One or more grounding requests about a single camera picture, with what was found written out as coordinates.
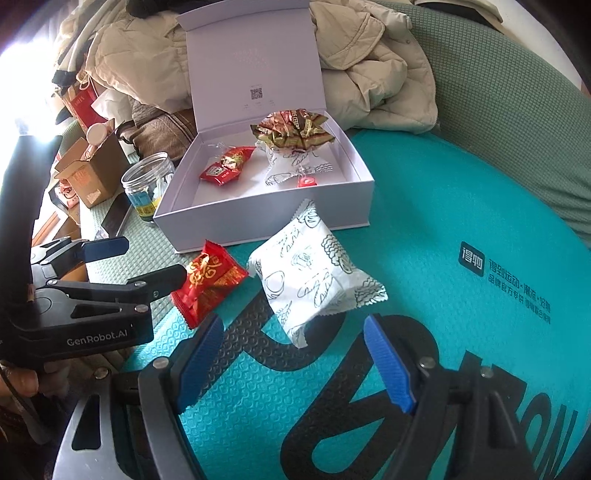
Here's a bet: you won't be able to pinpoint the red paper bag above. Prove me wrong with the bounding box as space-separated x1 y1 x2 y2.
60 74 112 134

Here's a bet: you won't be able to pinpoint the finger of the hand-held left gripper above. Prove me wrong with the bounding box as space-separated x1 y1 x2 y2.
30 236 130 278
34 264 188 320

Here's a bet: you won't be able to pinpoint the clear plastic jar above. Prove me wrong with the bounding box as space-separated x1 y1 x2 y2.
121 152 176 223

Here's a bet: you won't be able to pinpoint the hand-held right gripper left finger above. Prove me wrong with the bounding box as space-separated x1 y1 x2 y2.
51 313 225 480

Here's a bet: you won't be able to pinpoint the person's left hand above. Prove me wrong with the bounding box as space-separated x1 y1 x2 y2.
0 360 42 400

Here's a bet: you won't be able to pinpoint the teal bubble mailer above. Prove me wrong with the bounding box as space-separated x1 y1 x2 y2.
120 127 591 480

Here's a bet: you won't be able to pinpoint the green textured sofa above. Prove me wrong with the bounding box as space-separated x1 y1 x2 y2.
34 0 591 370

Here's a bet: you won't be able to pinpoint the gold red cereal packet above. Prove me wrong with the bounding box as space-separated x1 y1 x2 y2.
250 108 335 152

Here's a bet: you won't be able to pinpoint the red gold-print candy packet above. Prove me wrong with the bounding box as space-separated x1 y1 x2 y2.
171 240 250 329

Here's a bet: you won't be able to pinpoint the white gift box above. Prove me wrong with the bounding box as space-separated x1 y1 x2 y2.
153 0 374 254

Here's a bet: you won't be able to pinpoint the beige puffy jacket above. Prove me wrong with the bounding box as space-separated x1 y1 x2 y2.
88 0 439 134

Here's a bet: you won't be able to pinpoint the white line-print snack packet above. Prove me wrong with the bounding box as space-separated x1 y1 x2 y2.
256 141 333 188
247 199 387 348

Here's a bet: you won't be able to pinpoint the red ketchup sachet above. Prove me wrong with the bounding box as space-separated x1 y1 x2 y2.
199 162 241 184

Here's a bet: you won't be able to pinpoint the red snack packet clear ends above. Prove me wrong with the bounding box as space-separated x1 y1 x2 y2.
219 145 257 172

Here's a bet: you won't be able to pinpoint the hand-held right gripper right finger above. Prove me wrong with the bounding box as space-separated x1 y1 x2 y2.
363 314 541 480

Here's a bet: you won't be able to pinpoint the black smartphone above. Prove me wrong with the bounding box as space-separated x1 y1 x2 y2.
100 193 132 238

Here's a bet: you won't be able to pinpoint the open brown cardboard box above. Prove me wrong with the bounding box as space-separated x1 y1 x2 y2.
53 117 130 208

